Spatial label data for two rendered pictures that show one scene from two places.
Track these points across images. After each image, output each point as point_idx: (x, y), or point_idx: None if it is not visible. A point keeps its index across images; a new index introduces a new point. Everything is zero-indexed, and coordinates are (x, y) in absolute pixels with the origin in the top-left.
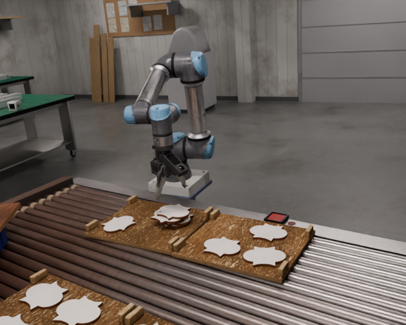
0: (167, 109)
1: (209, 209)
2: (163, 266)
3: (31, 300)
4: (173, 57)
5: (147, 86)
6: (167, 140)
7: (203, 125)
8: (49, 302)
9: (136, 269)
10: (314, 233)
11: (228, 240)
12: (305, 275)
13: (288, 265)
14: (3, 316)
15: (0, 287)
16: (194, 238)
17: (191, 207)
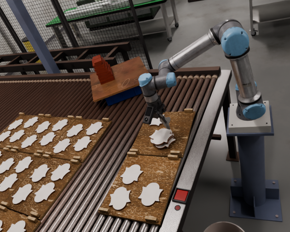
0: (141, 81)
1: (174, 152)
2: (119, 156)
3: (90, 126)
4: (220, 27)
5: (183, 49)
6: (145, 99)
7: (243, 92)
8: (88, 132)
9: (118, 147)
10: (156, 224)
11: (137, 175)
12: (106, 225)
13: (107, 212)
14: (82, 125)
15: (106, 113)
16: (142, 158)
17: (194, 141)
